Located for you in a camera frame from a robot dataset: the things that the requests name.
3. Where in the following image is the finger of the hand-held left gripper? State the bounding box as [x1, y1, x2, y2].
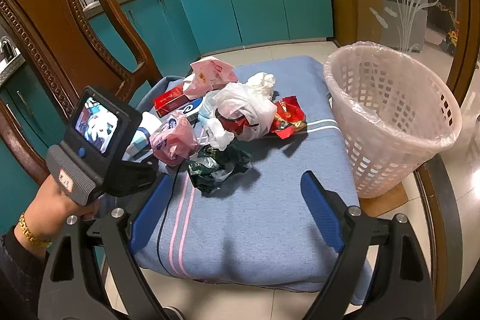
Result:
[112, 159, 166, 198]

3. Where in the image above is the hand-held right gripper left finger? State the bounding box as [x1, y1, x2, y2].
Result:
[37, 174, 181, 320]

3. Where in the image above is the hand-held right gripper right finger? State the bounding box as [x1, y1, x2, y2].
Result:
[300, 171, 437, 320]

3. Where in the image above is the pink bag with blue print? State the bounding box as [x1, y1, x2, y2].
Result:
[149, 111, 201, 167]

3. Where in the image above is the white and light blue pack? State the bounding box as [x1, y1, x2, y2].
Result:
[125, 112, 162, 161]

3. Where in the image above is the dark green wrapper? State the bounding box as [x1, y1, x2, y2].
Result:
[186, 144, 253, 196]

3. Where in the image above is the red cigarette box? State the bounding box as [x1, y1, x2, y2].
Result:
[154, 88, 188, 118]

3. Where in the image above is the blue and white packet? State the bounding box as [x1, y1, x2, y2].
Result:
[176, 99, 205, 124]

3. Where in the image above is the white plastic lattice basket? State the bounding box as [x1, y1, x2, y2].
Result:
[323, 41, 463, 199]

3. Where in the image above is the white tissue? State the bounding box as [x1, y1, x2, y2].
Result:
[245, 72, 277, 97]
[206, 118, 235, 151]

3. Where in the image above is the light blue face mask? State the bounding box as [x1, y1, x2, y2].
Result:
[197, 99, 220, 126]

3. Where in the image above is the red foil wrapper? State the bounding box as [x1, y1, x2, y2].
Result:
[270, 96, 307, 138]

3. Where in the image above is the pink printed plastic bag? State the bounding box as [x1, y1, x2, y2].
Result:
[182, 57, 239, 99]

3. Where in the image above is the white plastic bag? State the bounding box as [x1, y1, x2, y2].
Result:
[212, 82, 278, 141]

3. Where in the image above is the person's left forearm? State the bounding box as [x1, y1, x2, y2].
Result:
[0, 224, 50, 309]

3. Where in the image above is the person's left hand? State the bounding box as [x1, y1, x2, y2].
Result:
[22, 175, 102, 243]

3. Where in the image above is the blue striped blanket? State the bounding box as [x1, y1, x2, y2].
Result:
[133, 55, 374, 306]

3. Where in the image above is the clear plastic bin liner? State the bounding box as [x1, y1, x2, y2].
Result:
[323, 41, 463, 157]

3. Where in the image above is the carved wooden chair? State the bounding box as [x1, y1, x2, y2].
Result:
[0, 0, 334, 208]
[0, 0, 409, 219]

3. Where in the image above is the black cable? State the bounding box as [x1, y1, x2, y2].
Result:
[155, 155, 184, 270]

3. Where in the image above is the gold bracelet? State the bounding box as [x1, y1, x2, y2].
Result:
[19, 213, 52, 249]

